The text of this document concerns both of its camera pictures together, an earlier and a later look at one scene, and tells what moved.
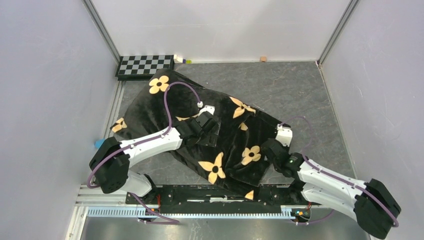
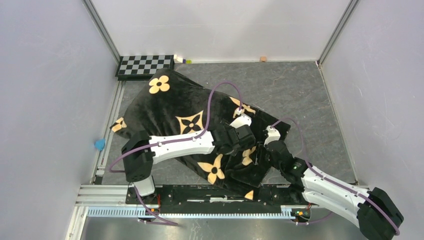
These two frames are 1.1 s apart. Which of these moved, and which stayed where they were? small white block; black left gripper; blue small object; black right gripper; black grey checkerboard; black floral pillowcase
Moved: black left gripper; black right gripper
Stayed: black floral pillowcase; black grey checkerboard; blue small object; small white block
